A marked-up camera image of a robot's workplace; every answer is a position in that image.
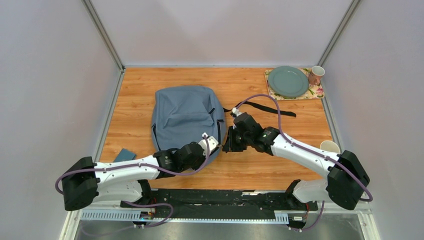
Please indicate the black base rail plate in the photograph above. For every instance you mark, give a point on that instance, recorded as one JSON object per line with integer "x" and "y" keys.
{"x": 223, "y": 204}

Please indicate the teal round plate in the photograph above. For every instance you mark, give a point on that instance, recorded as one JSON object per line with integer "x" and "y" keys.
{"x": 288, "y": 81}

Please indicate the pink mug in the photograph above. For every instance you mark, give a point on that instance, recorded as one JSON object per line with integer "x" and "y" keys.
{"x": 315, "y": 75}

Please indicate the floral placemat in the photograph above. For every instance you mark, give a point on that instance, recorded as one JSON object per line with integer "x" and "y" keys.
{"x": 313, "y": 92}

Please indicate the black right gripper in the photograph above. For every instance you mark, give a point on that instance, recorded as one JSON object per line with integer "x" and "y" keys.
{"x": 230, "y": 145}

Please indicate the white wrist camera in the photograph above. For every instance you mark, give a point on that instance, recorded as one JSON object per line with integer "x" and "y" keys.
{"x": 209, "y": 144}
{"x": 235, "y": 112}

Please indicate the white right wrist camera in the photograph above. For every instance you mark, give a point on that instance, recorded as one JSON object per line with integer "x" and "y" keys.
{"x": 235, "y": 112}

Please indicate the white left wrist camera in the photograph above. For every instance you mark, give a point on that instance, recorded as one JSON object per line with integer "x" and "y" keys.
{"x": 209, "y": 144}

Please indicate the blue-grey student backpack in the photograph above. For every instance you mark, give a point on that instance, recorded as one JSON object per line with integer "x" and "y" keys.
{"x": 181, "y": 115}

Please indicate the yellow mug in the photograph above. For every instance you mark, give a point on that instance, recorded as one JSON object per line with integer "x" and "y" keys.
{"x": 330, "y": 146}

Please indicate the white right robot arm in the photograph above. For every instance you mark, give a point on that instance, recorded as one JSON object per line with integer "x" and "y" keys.
{"x": 344, "y": 180}

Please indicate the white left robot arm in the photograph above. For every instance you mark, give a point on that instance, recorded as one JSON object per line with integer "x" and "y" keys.
{"x": 87, "y": 182}

